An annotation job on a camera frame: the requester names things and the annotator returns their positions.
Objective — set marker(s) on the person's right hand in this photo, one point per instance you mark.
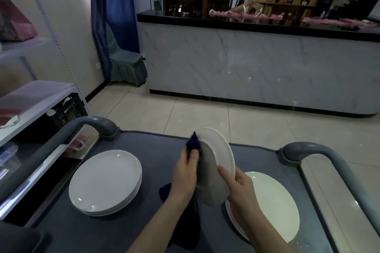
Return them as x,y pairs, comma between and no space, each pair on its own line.
245,196

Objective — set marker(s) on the person's left hand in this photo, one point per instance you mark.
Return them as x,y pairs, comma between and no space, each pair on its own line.
185,178

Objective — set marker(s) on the stack of white plates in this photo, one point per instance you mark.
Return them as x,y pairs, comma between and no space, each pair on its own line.
273,202

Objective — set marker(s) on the dark blue cleaning cloth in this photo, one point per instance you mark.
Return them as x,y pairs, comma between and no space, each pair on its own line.
193,143

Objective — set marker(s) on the white round plate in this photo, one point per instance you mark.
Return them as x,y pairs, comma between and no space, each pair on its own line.
104,181
219,149

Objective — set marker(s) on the person's right forearm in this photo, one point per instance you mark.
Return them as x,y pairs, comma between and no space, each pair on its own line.
264,235

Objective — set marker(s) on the person's left forearm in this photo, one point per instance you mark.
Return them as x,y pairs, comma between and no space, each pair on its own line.
160,226

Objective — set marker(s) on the grey service cart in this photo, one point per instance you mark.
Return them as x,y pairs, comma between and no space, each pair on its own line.
133,146

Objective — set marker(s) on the chair with grey-green cover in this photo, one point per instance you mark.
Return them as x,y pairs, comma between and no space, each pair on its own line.
129,67

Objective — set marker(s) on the marble bar counter black top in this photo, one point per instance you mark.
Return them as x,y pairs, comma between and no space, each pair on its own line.
252,66

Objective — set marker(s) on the black plastic crate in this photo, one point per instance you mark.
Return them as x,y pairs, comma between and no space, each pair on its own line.
71,112

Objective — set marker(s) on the small white cup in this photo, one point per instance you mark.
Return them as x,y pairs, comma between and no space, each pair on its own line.
51,112

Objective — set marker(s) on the row of pink bags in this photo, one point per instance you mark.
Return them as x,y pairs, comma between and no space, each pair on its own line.
222,14

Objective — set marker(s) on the white metal shelf rack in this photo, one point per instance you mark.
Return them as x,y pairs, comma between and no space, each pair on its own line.
35,97

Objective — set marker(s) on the clear container blue lid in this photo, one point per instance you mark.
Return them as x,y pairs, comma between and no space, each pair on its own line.
7,155

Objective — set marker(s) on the blue curtain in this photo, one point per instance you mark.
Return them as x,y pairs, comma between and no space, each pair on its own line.
115,0

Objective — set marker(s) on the black pegged stand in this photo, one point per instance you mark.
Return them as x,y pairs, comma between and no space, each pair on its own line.
362,2

